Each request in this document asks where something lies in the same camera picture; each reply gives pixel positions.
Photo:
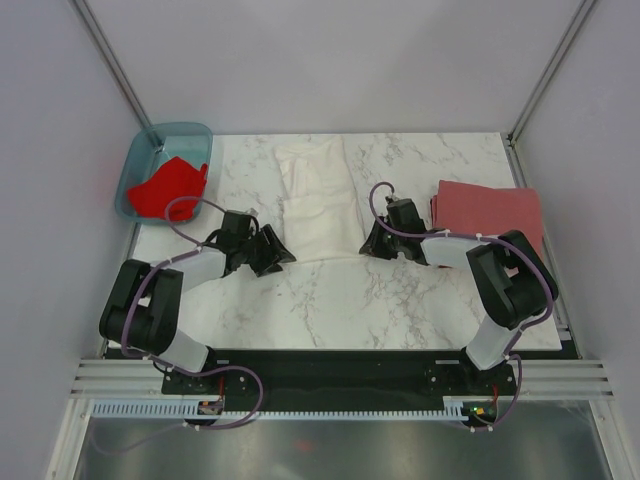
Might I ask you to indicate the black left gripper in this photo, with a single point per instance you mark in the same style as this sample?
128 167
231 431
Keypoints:
273 252

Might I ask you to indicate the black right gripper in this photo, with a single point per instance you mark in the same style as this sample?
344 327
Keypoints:
373 245

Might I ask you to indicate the white t shirt red print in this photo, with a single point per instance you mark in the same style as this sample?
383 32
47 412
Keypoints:
321 217

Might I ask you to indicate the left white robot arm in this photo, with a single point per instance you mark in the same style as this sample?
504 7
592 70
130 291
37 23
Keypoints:
142 310

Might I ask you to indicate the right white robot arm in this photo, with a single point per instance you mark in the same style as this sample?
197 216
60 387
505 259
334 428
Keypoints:
515 287

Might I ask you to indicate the bright red t shirt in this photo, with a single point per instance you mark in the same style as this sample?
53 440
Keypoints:
175 179

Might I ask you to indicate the folded maroon t shirt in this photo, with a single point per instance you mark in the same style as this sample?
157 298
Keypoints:
470 209

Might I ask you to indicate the teal plastic bin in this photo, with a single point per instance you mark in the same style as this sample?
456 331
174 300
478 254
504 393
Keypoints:
150 149

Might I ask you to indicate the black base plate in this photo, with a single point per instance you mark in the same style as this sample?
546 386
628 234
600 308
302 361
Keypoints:
343 379

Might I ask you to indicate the white slotted cable duct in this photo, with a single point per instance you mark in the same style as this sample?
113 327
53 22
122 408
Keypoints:
192 409

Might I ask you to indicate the left aluminium frame post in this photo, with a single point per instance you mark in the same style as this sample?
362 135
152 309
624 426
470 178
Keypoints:
109 57

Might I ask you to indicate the aluminium frame post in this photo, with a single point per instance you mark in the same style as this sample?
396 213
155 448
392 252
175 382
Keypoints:
109 57
577 22

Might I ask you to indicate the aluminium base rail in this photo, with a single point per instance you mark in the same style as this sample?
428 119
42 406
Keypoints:
543 379

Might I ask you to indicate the right aluminium frame post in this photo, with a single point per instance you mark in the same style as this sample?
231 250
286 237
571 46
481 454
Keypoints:
577 22

